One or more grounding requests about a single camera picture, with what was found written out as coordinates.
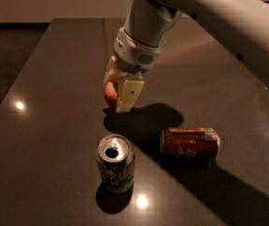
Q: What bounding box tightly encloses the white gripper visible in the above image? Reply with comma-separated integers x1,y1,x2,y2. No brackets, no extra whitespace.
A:
103,27,161,113

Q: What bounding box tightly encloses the red apple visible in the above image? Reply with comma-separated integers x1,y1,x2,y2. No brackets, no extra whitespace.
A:
103,81,118,107

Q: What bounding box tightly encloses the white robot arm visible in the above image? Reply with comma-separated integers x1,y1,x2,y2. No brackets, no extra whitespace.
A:
103,0,269,113

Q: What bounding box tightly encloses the open green 7up can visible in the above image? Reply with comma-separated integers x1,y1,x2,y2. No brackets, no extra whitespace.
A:
96,134,135,194

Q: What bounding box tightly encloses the red soda can lying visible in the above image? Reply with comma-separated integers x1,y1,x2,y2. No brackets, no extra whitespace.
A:
160,128,221,158

